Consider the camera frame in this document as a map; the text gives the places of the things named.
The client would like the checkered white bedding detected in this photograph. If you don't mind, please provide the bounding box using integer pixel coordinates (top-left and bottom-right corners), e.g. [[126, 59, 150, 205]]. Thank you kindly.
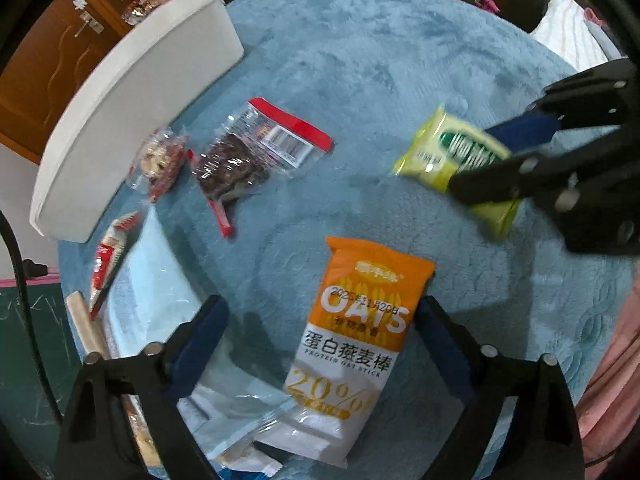
[[529, 0, 625, 72]]

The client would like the brown wooden door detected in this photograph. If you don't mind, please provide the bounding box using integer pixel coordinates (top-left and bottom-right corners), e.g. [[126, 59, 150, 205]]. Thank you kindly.
[[1, 0, 120, 164]]

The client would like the brown biscuit clear packet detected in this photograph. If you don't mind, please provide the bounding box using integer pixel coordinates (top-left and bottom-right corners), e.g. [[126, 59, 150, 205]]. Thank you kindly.
[[121, 393, 284, 480]]

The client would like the red white candy packet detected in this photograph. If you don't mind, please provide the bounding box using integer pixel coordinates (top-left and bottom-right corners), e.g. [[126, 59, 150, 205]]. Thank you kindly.
[[88, 210, 142, 321]]

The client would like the small nut packet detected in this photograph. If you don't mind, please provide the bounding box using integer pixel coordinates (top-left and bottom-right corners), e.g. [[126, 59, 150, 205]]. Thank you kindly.
[[126, 127, 189, 203]]

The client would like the light blue snack packet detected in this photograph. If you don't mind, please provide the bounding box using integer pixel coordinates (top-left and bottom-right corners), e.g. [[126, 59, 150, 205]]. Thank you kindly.
[[103, 208, 294, 460]]

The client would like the white plastic storage bin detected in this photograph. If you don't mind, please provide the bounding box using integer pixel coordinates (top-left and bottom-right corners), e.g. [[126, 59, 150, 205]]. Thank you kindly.
[[29, 0, 244, 243]]

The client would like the green chalkboard pink frame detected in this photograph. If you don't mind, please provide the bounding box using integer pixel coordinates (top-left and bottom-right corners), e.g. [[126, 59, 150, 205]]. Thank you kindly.
[[0, 278, 80, 479]]

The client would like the green pineapple cake packet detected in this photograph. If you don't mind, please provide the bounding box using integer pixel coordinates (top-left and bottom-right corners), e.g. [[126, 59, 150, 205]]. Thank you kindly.
[[391, 104, 524, 240]]

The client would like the dark dates red-strip packet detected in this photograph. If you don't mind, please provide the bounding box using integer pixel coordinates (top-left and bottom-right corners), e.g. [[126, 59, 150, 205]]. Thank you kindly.
[[188, 98, 334, 238]]

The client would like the orange oats bar packet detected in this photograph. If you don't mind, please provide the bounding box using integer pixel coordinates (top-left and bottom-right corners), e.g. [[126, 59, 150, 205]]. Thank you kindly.
[[257, 236, 436, 468]]

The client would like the beige biscuit stick box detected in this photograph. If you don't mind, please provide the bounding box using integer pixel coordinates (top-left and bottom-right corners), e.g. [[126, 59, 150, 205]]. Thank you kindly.
[[66, 290, 111, 360]]

